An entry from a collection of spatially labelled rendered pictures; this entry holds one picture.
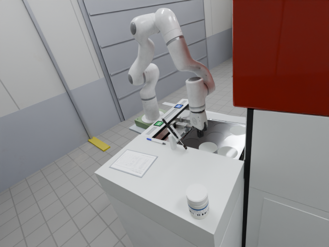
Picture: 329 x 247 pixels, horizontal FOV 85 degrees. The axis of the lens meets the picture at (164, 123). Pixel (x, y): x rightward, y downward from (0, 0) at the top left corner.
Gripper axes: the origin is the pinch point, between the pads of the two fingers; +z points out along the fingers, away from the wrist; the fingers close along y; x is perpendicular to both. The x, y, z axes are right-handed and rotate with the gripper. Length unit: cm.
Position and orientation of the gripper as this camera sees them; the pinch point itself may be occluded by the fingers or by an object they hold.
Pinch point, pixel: (200, 133)
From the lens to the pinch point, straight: 103.6
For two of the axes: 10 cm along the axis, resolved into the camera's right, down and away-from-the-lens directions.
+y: 4.9, 3.5, -8.0
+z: 1.9, 8.5, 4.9
